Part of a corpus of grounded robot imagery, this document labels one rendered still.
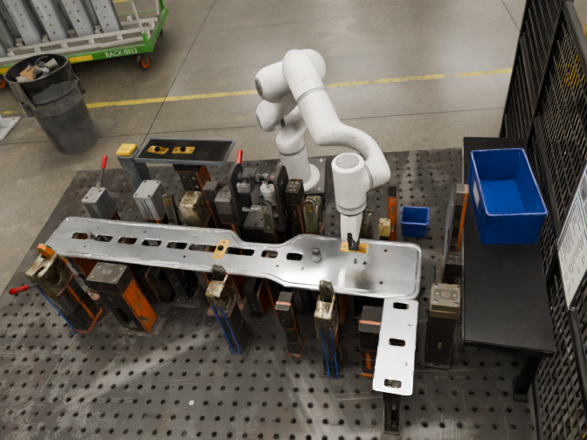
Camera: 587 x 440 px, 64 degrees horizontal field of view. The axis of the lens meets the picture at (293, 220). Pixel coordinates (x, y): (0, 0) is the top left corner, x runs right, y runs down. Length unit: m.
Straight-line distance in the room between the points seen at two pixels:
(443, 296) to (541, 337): 0.26
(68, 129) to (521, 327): 3.73
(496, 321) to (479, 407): 0.34
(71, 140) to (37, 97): 0.45
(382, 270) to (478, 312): 0.31
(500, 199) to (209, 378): 1.15
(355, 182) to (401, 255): 0.40
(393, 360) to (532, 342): 0.35
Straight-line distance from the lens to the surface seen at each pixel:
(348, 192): 1.25
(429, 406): 1.62
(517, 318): 1.42
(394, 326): 1.39
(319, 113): 1.30
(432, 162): 2.36
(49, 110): 4.26
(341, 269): 1.51
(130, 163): 2.00
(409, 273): 1.50
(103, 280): 1.70
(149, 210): 1.85
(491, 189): 1.74
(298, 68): 1.35
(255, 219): 1.77
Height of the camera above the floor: 2.18
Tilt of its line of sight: 45 degrees down
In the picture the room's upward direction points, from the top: 11 degrees counter-clockwise
